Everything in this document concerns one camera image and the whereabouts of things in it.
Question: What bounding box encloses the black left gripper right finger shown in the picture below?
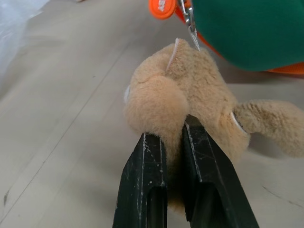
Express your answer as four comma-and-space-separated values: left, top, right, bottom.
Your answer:
181, 114, 260, 228

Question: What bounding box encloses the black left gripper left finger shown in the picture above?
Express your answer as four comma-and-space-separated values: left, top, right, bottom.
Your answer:
112, 132, 168, 228

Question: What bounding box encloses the tan plush bear toy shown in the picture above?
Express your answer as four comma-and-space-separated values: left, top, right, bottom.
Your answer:
123, 38, 304, 212

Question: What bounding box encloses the orange and teal backpack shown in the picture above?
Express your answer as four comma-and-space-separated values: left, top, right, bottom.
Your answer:
175, 0, 304, 76

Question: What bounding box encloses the orange rubber zipper tag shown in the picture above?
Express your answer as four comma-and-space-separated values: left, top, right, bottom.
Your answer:
148, 0, 178, 20

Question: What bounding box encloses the clear plastic sheet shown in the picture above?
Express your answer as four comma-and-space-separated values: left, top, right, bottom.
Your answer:
0, 0, 46, 79

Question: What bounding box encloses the silver metal keychain clip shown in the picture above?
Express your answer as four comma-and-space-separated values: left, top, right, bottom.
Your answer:
178, 0, 201, 51

